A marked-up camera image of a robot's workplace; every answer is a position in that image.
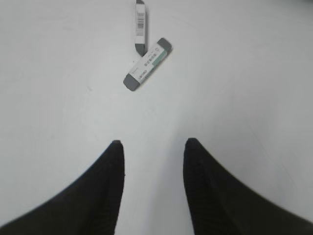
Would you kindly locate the grey white eraser barcode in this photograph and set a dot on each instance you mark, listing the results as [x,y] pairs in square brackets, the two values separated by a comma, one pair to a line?
[140,27]

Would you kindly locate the grey white eraser right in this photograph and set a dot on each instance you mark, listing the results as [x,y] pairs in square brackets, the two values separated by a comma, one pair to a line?
[147,64]

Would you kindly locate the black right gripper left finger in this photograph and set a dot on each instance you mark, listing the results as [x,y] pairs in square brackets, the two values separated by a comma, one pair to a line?
[89,206]

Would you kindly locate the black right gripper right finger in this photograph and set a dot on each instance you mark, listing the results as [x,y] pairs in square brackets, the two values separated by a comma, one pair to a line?
[220,204]

